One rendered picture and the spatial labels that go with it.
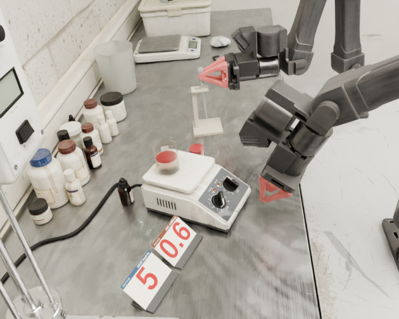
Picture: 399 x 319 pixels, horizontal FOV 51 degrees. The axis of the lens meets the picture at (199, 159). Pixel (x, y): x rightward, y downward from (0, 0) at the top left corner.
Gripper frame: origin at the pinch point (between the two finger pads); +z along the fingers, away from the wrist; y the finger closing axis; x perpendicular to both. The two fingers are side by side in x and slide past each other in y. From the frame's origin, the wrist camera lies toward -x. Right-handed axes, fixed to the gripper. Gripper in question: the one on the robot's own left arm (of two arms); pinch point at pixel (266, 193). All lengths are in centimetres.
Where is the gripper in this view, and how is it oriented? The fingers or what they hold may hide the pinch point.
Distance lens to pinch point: 83.7
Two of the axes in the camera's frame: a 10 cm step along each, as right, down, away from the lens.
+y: -4.4, 5.5, -7.0
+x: 8.4, 5.3, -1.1
